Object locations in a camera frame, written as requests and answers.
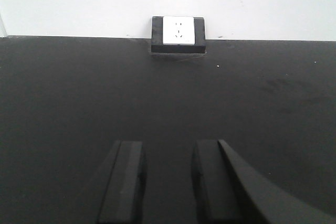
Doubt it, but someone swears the white wall socket plate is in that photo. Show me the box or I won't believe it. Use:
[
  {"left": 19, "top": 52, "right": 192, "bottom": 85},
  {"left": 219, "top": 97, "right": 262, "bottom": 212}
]
[{"left": 162, "top": 16, "right": 195, "bottom": 45}]

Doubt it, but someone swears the black socket box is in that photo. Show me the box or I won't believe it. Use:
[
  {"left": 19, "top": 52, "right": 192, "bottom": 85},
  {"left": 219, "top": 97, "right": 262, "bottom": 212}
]
[{"left": 151, "top": 16, "right": 206, "bottom": 54}]

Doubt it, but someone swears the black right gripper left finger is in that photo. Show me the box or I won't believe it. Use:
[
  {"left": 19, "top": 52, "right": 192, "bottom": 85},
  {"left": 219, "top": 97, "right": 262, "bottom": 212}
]
[{"left": 97, "top": 141, "right": 146, "bottom": 223}]

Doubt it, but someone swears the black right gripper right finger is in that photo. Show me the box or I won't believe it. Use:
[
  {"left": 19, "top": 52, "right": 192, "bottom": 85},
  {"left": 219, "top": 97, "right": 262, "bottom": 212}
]
[{"left": 191, "top": 140, "right": 335, "bottom": 223}]

